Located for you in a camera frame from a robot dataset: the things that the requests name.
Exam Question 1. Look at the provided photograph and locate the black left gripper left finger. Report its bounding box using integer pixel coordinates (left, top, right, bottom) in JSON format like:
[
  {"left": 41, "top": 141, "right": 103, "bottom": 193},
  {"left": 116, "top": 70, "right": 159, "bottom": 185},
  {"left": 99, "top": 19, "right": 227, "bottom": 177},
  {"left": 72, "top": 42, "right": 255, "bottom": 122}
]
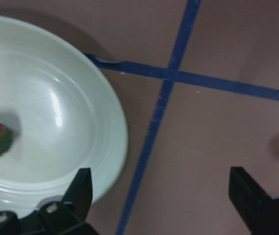
[{"left": 61, "top": 168, "right": 93, "bottom": 222}]

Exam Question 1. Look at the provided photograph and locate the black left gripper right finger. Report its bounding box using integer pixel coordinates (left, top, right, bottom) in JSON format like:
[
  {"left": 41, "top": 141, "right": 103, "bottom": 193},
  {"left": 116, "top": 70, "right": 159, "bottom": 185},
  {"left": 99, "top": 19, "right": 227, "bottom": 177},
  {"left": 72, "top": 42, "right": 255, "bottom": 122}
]
[{"left": 229, "top": 166, "right": 273, "bottom": 232}]

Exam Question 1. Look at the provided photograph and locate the light green plate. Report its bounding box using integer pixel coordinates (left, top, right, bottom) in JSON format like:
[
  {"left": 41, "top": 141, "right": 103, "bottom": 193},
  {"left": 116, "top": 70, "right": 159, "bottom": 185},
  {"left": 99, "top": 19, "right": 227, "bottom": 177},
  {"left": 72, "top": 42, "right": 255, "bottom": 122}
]
[{"left": 0, "top": 16, "right": 128, "bottom": 217}]

